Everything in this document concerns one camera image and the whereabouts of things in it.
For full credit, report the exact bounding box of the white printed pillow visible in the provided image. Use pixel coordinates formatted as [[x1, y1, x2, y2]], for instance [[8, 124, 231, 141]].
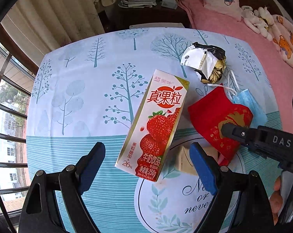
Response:
[[202, 0, 241, 21]]

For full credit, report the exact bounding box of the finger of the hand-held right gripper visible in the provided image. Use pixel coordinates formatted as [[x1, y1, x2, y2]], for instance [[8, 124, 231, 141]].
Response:
[[220, 123, 259, 146]]

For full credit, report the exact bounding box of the white plush toy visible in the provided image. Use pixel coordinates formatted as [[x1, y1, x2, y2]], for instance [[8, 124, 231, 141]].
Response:
[[241, 5, 262, 28], [255, 7, 275, 40]]

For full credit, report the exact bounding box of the beige curtain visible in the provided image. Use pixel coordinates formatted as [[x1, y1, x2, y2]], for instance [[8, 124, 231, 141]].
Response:
[[1, 0, 105, 61]]

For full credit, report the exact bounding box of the window with dark frame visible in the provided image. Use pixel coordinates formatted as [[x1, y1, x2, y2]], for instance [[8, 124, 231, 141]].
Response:
[[0, 37, 40, 214]]

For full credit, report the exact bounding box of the dark wooden cabinet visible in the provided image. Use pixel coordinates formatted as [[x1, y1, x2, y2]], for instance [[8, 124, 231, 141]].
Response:
[[98, 0, 193, 33]]

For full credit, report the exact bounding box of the tree print tablecloth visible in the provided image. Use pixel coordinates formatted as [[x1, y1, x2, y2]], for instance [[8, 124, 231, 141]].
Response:
[[26, 28, 293, 233]]

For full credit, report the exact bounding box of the person's right hand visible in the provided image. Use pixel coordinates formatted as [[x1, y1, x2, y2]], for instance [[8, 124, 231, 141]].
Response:
[[269, 177, 284, 226]]

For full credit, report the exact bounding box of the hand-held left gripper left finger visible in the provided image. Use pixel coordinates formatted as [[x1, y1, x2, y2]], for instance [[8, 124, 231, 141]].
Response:
[[18, 141, 106, 233]]

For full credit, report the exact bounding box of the pink blanket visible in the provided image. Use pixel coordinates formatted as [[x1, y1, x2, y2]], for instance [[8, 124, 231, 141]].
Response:
[[179, 0, 293, 136]]

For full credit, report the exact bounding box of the red paper packet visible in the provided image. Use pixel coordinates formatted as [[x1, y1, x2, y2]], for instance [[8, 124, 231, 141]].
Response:
[[187, 86, 254, 167]]

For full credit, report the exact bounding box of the crumpled foil snack wrapper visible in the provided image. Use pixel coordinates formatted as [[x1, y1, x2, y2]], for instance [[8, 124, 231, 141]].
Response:
[[180, 42, 227, 84]]

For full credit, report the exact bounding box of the light blue box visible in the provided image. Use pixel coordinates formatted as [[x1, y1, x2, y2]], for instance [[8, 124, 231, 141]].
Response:
[[161, 0, 184, 9]]

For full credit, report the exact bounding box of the bear print blanket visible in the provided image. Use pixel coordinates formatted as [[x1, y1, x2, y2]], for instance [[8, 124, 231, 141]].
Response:
[[271, 15, 293, 70]]

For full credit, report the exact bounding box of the strawberry milk carton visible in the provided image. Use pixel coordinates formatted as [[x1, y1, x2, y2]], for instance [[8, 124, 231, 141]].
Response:
[[115, 69, 190, 182]]

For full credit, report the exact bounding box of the beige cardboard box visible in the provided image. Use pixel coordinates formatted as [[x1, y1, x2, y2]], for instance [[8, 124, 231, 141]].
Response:
[[177, 146, 221, 176]]

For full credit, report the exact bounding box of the blue face mask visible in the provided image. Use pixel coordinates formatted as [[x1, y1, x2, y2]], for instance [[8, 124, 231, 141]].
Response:
[[219, 71, 268, 129]]

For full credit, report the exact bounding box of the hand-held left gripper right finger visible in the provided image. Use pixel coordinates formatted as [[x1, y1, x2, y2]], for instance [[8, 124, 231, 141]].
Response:
[[189, 142, 276, 233]]

